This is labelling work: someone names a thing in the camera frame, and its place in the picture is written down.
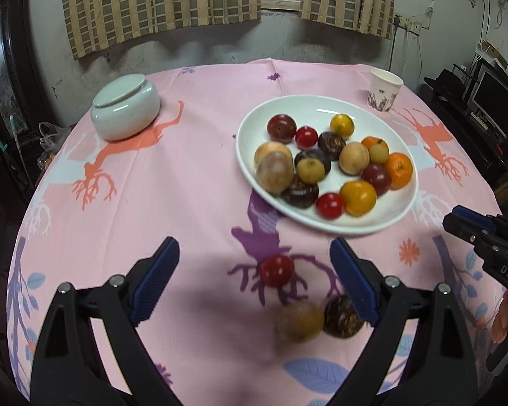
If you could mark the orange tangerine front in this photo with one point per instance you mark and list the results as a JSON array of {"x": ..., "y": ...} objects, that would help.
[{"x": 400, "y": 169}]

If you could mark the large dark red plum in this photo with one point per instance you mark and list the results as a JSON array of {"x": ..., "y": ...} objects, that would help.
[{"x": 378, "y": 178}]

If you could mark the white oval plate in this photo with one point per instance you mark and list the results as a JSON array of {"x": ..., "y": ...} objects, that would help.
[{"x": 316, "y": 112}]

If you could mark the small green longan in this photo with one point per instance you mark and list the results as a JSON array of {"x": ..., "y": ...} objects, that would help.
[{"x": 310, "y": 170}]

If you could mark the small dark red plum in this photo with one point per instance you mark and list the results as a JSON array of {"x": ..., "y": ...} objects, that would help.
[{"x": 281, "y": 128}]

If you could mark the red cherry tomato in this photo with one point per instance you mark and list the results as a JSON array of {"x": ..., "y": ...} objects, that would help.
[
  {"x": 306, "y": 138},
  {"x": 330, "y": 206},
  {"x": 276, "y": 271}
]

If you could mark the black hat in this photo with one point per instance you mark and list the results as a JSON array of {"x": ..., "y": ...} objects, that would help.
[{"x": 447, "y": 84}]

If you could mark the yellowish round fruit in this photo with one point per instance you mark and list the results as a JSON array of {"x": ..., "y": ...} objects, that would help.
[{"x": 354, "y": 158}]

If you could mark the dark purple mangosteen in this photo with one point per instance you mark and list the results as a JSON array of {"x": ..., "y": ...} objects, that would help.
[{"x": 299, "y": 194}]

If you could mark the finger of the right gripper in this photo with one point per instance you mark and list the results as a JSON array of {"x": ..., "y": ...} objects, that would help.
[
  {"x": 493, "y": 225},
  {"x": 465, "y": 232}
]

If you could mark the dark wrinkled passion fruit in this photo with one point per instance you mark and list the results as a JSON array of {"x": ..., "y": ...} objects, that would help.
[{"x": 340, "y": 318}]

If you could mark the orange tangerine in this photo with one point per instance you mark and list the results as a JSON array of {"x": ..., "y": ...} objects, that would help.
[
  {"x": 400, "y": 169},
  {"x": 369, "y": 141}
]

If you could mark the small longan with stem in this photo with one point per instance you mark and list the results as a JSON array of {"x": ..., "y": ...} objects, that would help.
[{"x": 379, "y": 154}]

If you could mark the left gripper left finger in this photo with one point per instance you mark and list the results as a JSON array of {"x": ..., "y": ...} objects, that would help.
[{"x": 68, "y": 368}]

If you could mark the green yellow tomato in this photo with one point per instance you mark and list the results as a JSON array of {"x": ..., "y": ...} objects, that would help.
[{"x": 342, "y": 125}]

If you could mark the person right hand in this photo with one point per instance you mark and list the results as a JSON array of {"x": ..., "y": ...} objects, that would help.
[{"x": 500, "y": 325}]

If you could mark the large yellow passion fruit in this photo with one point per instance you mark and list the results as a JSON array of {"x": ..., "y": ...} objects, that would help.
[{"x": 268, "y": 147}]

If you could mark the computer monitor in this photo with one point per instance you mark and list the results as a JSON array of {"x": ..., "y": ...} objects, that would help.
[{"x": 490, "y": 97}]

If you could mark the left striped curtain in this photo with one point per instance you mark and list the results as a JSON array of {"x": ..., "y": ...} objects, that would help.
[{"x": 95, "y": 25}]

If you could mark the small yellow tomato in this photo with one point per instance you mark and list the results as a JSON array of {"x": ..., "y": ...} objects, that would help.
[{"x": 359, "y": 197}]

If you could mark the speckled tan passion fruit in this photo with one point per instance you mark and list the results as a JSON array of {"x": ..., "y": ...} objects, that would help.
[{"x": 299, "y": 322}]

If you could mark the wall power strip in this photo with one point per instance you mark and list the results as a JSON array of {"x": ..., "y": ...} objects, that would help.
[{"x": 412, "y": 24}]

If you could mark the pink patterned tablecloth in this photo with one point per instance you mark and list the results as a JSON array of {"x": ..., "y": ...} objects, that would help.
[{"x": 101, "y": 207}]

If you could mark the patterned paper cup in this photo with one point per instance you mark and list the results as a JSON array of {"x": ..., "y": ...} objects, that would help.
[{"x": 384, "y": 88}]

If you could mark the white lidded ceramic jar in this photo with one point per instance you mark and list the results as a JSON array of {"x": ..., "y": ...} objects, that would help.
[{"x": 124, "y": 107}]

